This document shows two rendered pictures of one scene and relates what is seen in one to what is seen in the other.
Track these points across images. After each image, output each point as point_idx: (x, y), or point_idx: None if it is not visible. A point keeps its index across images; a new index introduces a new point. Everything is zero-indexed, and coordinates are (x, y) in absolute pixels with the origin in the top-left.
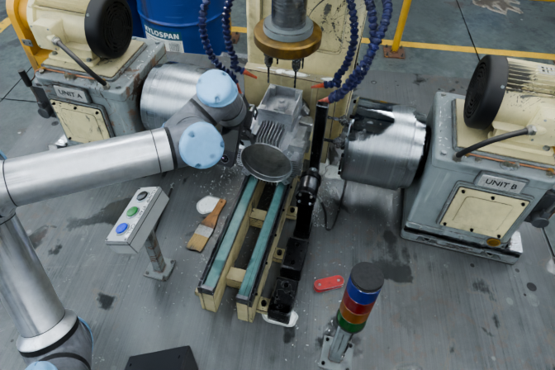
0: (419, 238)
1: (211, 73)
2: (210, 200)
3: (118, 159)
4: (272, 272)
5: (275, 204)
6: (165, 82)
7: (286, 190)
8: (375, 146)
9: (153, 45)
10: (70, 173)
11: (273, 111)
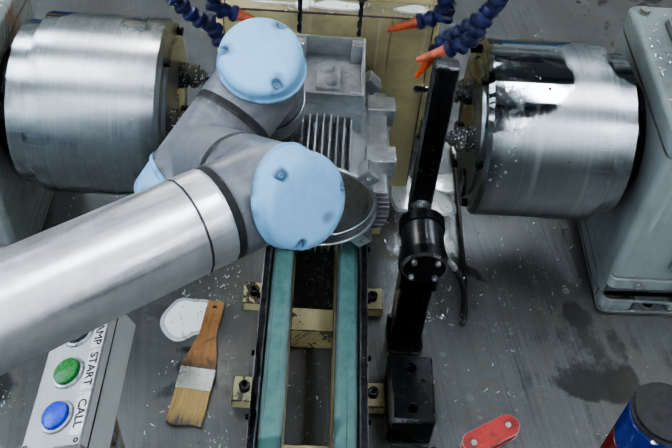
0: (634, 306)
1: (251, 28)
2: (187, 308)
3: (126, 264)
4: (369, 436)
5: (348, 292)
6: (59, 60)
7: (364, 257)
8: (547, 136)
9: None
10: (22, 317)
11: (322, 92)
